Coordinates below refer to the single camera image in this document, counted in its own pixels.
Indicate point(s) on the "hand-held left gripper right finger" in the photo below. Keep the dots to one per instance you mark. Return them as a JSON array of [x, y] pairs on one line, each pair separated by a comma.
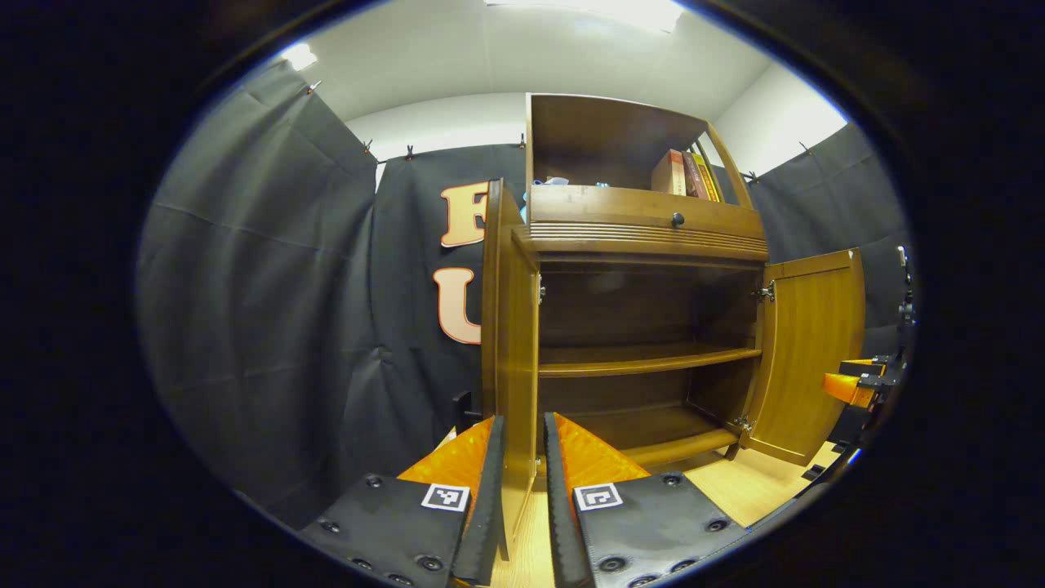
[[558, 514]]

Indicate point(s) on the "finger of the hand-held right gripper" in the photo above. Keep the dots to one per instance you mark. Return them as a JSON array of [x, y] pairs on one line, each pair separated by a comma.
[[845, 389]]

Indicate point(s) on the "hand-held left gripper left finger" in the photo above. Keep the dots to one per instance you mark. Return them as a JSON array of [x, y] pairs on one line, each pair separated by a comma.
[[490, 506]]

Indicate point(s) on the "wooden shoe cabinet door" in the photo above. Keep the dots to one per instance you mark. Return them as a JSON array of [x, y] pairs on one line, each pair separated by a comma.
[[808, 351], [514, 343]]

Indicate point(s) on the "wooden double-door shoe cabinet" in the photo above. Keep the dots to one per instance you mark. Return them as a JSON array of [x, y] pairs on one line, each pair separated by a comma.
[[645, 245]]

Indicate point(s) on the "wooden cabinet inner shelf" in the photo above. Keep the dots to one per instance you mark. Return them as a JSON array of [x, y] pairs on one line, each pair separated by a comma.
[[637, 359]]

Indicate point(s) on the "wooden cabinet drawer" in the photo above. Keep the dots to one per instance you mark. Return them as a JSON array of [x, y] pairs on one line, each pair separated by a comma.
[[588, 204]]

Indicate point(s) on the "yellow book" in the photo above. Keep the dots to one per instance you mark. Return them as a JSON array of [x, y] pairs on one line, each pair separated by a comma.
[[709, 180]]

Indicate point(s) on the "brown hardcover book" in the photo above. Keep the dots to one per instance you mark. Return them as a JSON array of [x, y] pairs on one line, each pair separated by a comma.
[[694, 176]]

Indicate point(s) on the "beige orange book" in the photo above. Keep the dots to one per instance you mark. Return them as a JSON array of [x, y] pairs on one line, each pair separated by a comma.
[[668, 173]]

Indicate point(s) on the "black backdrop cloth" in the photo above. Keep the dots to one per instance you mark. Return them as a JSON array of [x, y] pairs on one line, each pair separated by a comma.
[[261, 286]]

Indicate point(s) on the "blue plastic toy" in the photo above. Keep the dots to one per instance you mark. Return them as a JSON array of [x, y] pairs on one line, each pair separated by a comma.
[[552, 181]]

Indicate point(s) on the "large ceiling light panel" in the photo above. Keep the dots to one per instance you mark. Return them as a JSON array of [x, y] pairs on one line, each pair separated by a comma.
[[604, 10]]

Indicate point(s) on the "small ceiling light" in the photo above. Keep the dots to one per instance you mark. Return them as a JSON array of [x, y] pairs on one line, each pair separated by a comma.
[[300, 57]]

